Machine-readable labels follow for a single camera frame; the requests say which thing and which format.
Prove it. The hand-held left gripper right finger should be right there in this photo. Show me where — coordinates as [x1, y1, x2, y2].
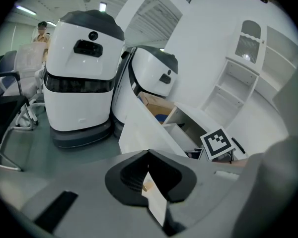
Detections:
[148, 149, 245, 238]

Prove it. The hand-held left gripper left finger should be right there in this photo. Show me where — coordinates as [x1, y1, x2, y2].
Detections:
[17, 149, 165, 238]

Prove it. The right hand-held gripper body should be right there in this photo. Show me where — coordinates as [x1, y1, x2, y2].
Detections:
[200, 125, 237, 162]

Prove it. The white drawer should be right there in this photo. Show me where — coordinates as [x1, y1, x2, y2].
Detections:
[118, 95, 204, 160]

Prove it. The person's right forearm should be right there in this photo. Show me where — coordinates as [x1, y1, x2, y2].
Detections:
[213, 158, 250, 169]

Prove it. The white shelf cabinet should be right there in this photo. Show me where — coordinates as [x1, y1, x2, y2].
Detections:
[200, 19, 298, 135]

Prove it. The small white delivery robot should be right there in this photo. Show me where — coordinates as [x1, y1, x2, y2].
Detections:
[111, 45, 179, 138]

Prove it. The large white delivery robot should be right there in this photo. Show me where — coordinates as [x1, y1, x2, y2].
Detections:
[43, 9, 126, 149]

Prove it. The black office chair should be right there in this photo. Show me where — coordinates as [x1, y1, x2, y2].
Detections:
[0, 58, 39, 172]

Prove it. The white mesh chair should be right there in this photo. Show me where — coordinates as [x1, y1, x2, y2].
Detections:
[1, 42, 46, 129]

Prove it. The blue office chair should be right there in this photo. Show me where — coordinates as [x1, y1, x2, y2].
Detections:
[0, 50, 18, 90]

